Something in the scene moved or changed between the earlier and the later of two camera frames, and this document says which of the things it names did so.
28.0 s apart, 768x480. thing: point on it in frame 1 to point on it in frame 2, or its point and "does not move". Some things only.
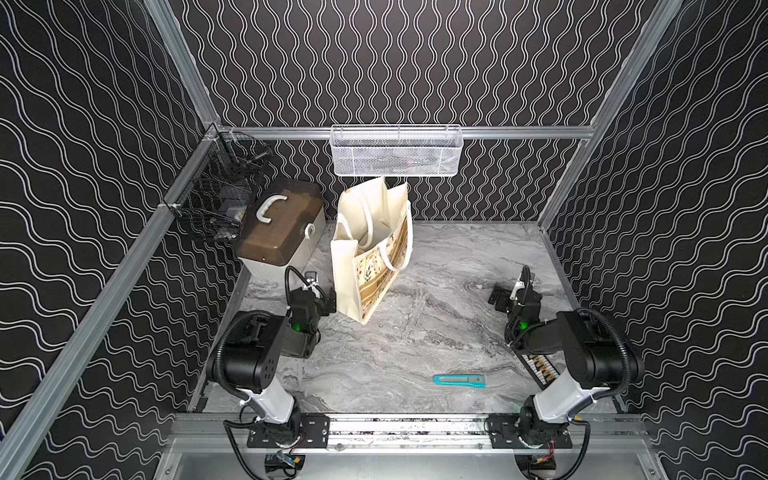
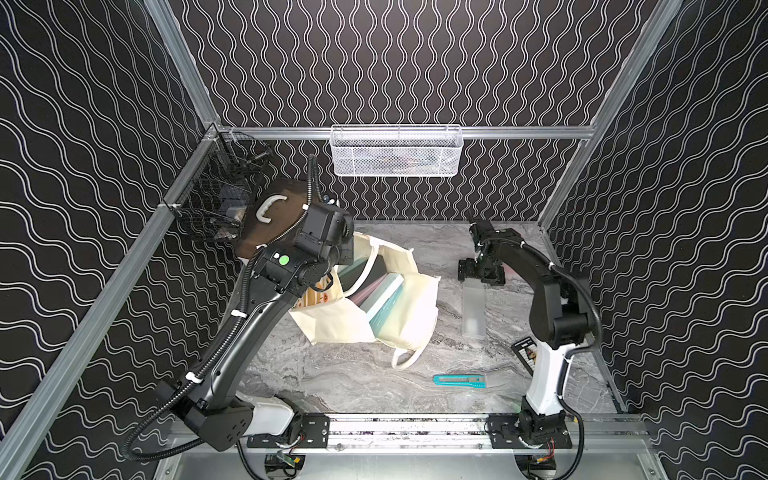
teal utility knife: [460, 380] does not move
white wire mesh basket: [396, 150] does not move
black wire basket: [213, 196] does not move
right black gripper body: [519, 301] to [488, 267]
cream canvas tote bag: [375, 247] to [407, 323]
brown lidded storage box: [284, 222] does not move
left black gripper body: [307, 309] to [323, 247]
